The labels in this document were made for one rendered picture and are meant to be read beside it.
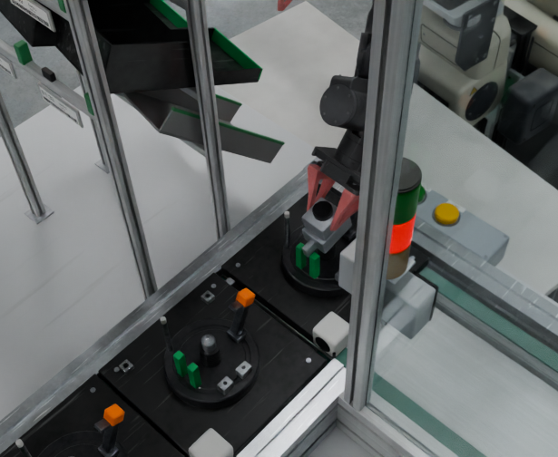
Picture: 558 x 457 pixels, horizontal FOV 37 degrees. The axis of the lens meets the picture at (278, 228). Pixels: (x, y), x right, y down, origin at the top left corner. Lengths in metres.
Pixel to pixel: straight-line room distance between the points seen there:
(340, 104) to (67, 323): 0.63
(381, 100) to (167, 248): 0.83
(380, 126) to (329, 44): 1.14
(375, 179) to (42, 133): 1.06
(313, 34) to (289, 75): 0.15
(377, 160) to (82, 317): 0.79
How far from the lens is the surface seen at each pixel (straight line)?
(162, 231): 1.54
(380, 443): 1.24
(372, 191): 0.85
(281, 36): 1.92
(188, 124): 1.27
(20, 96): 3.22
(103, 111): 1.08
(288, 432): 1.20
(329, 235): 1.24
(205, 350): 1.19
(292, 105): 1.75
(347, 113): 1.11
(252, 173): 1.62
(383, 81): 0.74
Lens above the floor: 2.05
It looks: 51 degrees down
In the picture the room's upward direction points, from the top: 2 degrees counter-clockwise
